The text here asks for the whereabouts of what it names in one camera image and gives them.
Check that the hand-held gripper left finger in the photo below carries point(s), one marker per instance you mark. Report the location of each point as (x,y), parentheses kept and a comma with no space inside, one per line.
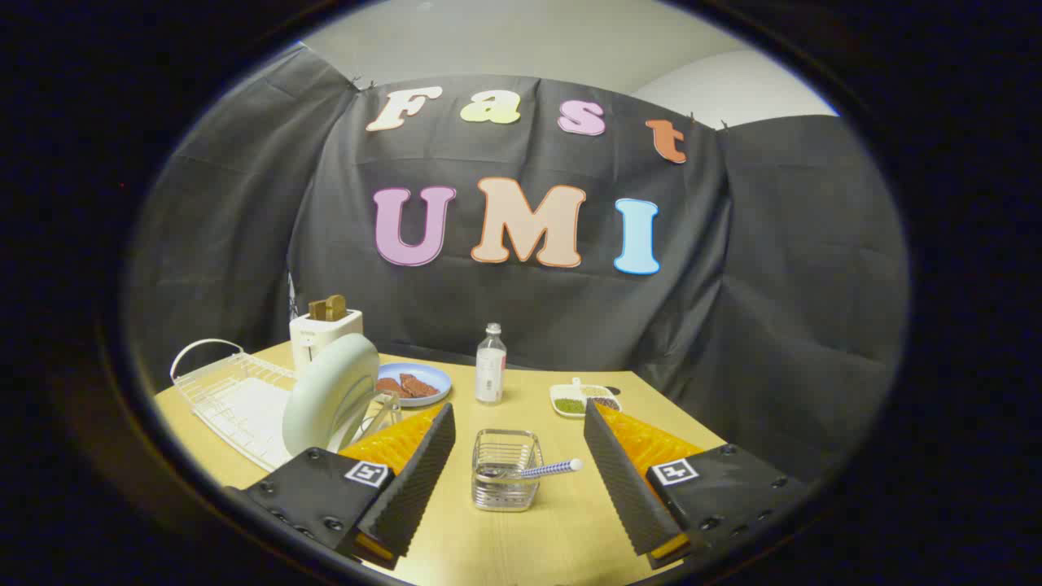
(411,488)

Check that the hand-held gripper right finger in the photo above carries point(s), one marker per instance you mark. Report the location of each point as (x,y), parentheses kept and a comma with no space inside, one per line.
(623,480)

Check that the pale green plate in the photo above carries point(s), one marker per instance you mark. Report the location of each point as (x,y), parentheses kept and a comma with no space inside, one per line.
(330,396)

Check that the white divided dish with beans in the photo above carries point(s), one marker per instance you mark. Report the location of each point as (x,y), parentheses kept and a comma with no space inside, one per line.
(584,400)

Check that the blue plate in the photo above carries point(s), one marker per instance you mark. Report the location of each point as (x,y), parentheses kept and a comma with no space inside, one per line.
(423,382)

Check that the brown bread slice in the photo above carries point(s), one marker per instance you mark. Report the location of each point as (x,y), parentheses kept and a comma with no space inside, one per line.
(419,386)
(392,387)

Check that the clear glass bottle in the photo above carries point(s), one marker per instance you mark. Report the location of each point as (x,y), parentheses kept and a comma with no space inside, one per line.
(490,368)

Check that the white toaster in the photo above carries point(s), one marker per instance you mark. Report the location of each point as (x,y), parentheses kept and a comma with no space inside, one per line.
(321,335)

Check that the brown toast slice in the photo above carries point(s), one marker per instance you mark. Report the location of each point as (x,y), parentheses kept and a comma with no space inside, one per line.
(328,308)

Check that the black backdrop cloth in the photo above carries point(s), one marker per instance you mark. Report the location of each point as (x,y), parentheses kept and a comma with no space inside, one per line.
(529,244)

